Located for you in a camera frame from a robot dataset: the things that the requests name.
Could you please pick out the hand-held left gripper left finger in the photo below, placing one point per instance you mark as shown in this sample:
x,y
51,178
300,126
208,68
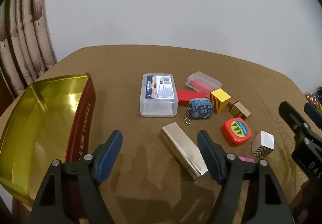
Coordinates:
x,y
108,161

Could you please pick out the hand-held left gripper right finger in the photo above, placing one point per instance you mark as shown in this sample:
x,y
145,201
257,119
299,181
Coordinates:
x,y
208,156

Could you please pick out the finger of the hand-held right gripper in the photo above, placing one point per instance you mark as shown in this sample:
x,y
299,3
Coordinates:
x,y
305,138
314,114

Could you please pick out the silver rectangular box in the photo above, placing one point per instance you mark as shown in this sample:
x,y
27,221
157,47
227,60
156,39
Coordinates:
x,y
181,146

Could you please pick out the red tape measure green label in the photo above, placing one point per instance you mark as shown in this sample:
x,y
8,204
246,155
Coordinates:
x,y
235,131

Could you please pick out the pink block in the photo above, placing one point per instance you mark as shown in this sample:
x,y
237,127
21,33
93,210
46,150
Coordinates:
x,y
246,159

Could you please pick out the white chevron block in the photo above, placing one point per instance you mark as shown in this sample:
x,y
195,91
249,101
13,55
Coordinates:
x,y
264,142

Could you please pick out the gold and brown block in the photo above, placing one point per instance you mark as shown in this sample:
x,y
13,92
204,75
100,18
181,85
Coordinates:
x,y
240,111

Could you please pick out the yellow striped wooden block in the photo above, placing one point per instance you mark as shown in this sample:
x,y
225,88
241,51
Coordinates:
x,y
218,95

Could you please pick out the clear plastic box with label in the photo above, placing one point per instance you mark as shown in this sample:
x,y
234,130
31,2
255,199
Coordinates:
x,y
158,103

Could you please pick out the red and gold tin box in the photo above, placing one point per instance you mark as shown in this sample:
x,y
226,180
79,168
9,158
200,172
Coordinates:
x,y
37,126

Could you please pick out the dark dotted cloth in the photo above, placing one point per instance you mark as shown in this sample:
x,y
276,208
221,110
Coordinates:
x,y
314,99

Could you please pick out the red wooden block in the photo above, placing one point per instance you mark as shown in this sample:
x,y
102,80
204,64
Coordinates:
x,y
186,98

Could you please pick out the small clear plastic case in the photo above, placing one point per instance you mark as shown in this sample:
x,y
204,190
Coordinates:
x,y
201,80

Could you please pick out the brown tablecloth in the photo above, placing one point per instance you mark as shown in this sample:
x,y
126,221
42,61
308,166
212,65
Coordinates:
x,y
151,63

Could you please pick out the beige patterned curtain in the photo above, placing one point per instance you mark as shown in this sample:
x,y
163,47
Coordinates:
x,y
25,38

